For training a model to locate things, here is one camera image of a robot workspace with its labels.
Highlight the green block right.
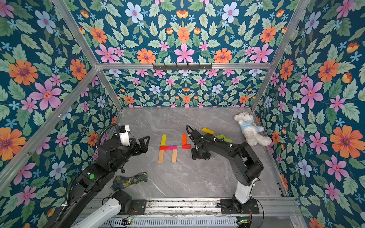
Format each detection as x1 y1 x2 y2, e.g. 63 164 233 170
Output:
223 138 232 143

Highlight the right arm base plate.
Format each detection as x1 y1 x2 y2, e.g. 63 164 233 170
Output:
216 199 260 215

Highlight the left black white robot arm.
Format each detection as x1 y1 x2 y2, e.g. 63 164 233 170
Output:
46 123 150 228

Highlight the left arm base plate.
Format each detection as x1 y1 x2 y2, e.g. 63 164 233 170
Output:
125 199 147 215

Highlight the long yellow block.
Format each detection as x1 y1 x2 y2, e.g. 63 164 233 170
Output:
161 135 167 146

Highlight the natural wood block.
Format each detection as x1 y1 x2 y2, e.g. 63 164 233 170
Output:
158 150 164 163
172 149 177 163

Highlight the small red block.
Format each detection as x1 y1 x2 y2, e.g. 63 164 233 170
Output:
159 146 169 151

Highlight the white vented strip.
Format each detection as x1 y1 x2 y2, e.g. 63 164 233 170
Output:
111 217 238 228

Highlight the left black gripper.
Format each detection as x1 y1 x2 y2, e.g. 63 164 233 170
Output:
108 135 150 173

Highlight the white teddy bear plush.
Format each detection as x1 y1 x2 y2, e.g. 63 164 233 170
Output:
234 112 272 146

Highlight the yellow block at pile top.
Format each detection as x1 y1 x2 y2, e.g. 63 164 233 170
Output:
202 127 215 135

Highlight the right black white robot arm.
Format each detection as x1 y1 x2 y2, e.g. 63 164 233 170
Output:
186 125 264 210

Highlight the floral fabric pouch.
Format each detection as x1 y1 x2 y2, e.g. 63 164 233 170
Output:
111 172 148 192

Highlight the magenta block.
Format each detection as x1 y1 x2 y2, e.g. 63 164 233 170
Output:
168 146 178 151

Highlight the light green block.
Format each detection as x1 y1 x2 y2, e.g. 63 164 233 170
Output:
215 134 225 139

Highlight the metal hook rail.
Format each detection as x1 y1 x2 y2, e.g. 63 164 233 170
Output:
152 63 213 71

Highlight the orange block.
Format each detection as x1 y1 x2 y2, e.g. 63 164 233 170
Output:
182 134 187 145

